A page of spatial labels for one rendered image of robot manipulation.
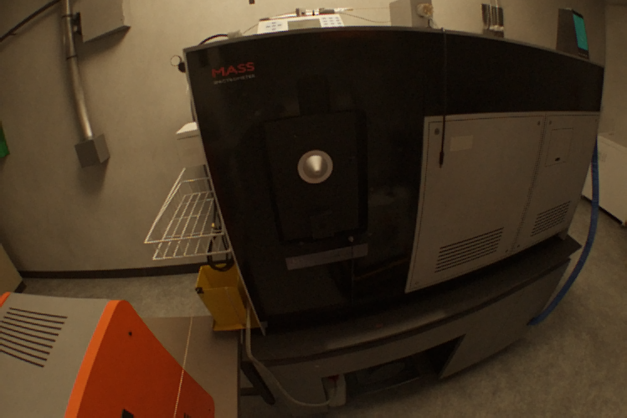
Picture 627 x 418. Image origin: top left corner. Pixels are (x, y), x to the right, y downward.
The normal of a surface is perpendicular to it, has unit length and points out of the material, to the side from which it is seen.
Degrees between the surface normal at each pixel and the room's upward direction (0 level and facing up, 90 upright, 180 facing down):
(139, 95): 90
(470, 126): 90
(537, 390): 0
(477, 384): 0
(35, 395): 0
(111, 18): 90
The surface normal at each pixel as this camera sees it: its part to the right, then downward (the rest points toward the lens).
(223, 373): -0.10, -0.89
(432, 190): 0.15, 0.42
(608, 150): -0.98, 0.15
